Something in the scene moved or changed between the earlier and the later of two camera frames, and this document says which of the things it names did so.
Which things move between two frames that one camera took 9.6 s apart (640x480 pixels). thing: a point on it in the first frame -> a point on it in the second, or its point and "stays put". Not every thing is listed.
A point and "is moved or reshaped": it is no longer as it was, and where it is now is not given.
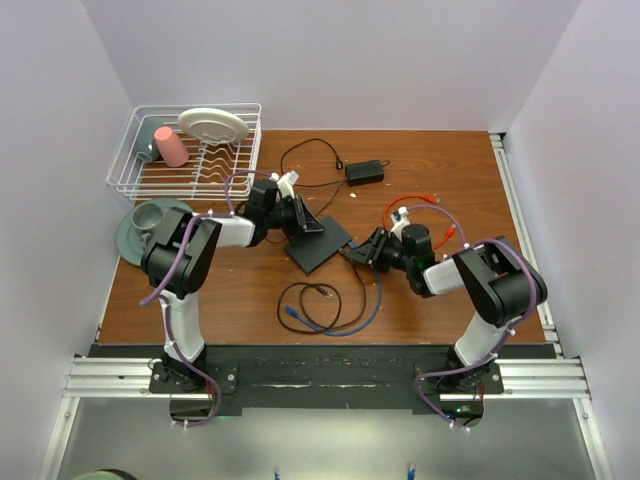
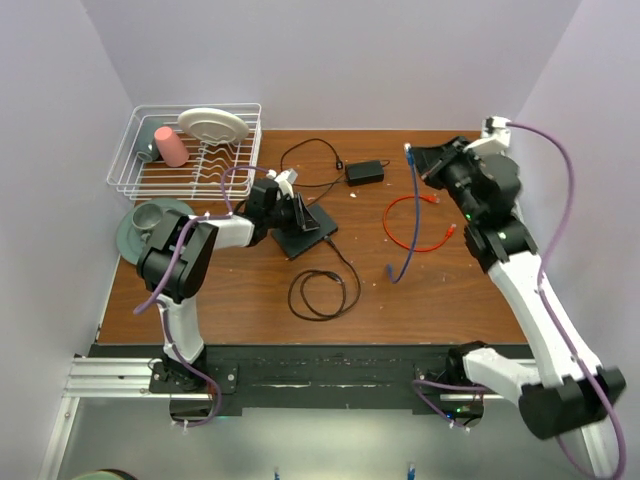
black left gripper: x=301 y=215 stays put
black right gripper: x=365 y=251 -> x=427 y=159
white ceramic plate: x=213 y=125 stays put
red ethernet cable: x=429 y=198 stays put
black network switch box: x=312 y=248 is moved or reshaped
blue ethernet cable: x=291 y=312 -> x=409 y=159
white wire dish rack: x=172 y=152 stays put
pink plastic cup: x=171 y=149 stays put
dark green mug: x=146 y=145 stays put
